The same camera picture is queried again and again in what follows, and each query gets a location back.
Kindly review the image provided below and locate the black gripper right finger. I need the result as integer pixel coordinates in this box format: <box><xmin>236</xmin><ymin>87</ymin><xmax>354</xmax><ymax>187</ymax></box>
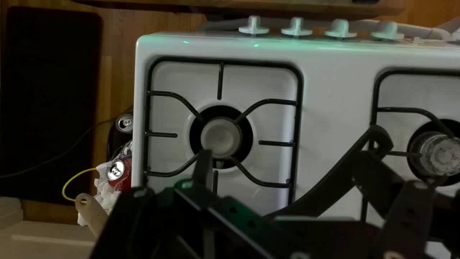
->
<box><xmin>268</xmin><ymin>124</ymin><xmax>460</xmax><ymax>259</ymax></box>

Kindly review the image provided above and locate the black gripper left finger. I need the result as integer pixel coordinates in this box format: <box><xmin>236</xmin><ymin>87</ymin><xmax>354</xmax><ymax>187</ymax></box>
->
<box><xmin>90</xmin><ymin>148</ymin><xmax>299</xmax><ymax>259</ymax></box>

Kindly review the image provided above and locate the white gas stove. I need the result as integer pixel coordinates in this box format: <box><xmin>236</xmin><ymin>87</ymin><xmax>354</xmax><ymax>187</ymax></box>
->
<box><xmin>131</xmin><ymin>18</ymin><xmax>460</xmax><ymax>259</ymax></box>

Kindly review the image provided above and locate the white stove knob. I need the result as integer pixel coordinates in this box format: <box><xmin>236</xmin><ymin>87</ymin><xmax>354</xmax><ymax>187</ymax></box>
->
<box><xmin>279</xmin><ymin>16</ymin><xmax>315</xmax><ymax>39</ymax></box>
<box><xmin>324</xmin><ymin>19</ymin><xmax>358</xmax><ymax>41</ymax></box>
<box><xmin>370</xmin><ymin>20</ymin><xmax>407</xmax><ymax>43</ymax></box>
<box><xmin>238</xmin><ymin>15</ymin><xmax>272</xmax><ymax>38</ymax></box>

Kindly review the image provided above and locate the red metal can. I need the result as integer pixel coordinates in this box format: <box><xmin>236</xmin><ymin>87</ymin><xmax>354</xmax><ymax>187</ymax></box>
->
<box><xmin>105</xmin><ymin>157</ymin><xmax>136</xmax><ymax>193</ymax></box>

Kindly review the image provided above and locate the beige wooden piece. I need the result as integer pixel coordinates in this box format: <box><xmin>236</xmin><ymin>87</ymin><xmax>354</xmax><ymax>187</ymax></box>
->
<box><xmin>74</xmin><ymin>192</ymin><xmax>113</xmax><ymax>236</ymax></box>

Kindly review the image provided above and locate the round gas burner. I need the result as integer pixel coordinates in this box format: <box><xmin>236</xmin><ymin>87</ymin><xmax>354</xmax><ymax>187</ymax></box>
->
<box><xmin>406</xmin><ymin>120</ymin><xmax>460</xmax><ymax>189</ymax></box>
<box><xmin>189</xmin><ymin>105</ymin><xmax>255</xmax><ymax>170</ymax></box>

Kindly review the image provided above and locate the dark round can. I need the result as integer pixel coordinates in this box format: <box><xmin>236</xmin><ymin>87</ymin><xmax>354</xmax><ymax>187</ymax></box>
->
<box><xmin>114</xmin><ymin>114</ymin><xmax>136</xmax><ymax>136</ymax></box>

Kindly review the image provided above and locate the black burner grate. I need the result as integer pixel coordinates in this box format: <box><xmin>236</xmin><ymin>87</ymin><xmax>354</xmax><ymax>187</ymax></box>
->
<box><xmin>371</xmin><ymin>68</ymin><xmax>460</xmax><ymax>218</ymax></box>
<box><xmin>143</xmin><ymin>56</ymin><xmax>307</xmax><ymax>209</ymax></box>

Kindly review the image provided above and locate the black floor mat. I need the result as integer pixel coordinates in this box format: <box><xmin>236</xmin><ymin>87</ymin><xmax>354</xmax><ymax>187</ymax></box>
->
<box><xmin>0</xmin><ymin>6</ymin><xmax>105</xmax><ymax>206</ymax></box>

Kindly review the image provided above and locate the yellow cable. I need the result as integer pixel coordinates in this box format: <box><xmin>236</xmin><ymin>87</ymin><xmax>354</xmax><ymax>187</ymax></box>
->
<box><xmin>61</xmin><ymin>167</ymin><xmax>100</xmax><ymax>202</ymax></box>

